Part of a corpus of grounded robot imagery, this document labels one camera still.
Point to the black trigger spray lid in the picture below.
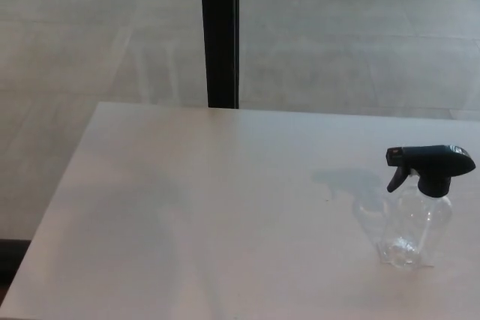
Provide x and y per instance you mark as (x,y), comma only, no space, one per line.
(435,164)

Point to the clear plastic spray bottle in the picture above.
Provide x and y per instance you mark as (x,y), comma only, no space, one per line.
(416,230)

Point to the black vertical window post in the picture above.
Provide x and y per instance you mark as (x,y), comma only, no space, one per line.
(220,35)

